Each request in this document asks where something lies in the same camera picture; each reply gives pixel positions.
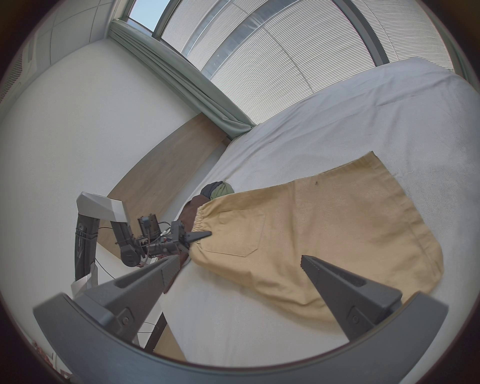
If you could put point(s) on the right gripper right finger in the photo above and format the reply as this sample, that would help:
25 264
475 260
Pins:
348 296

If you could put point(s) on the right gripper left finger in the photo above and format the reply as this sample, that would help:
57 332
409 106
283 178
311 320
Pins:
138 296

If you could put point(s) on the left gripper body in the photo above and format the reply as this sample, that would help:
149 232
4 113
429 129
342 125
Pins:
176 244

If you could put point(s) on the tan shorts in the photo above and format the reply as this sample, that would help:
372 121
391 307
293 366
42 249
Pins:
318 225

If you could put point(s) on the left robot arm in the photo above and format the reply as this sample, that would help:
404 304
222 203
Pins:
101 206

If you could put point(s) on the bed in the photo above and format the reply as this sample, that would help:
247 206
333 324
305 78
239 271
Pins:
337 123

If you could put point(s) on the dark brown shorts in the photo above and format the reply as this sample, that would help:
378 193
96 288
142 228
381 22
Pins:
191 213

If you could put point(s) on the black garment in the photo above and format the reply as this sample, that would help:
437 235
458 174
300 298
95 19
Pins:
212 187

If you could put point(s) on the olive green garment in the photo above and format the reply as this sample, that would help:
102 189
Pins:
224 191

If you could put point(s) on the long grey-green curtain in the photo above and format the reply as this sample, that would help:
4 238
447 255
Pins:
187 78

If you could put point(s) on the window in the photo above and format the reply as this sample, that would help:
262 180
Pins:
300 48

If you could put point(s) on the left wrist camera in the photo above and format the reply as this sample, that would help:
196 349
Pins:
178 228

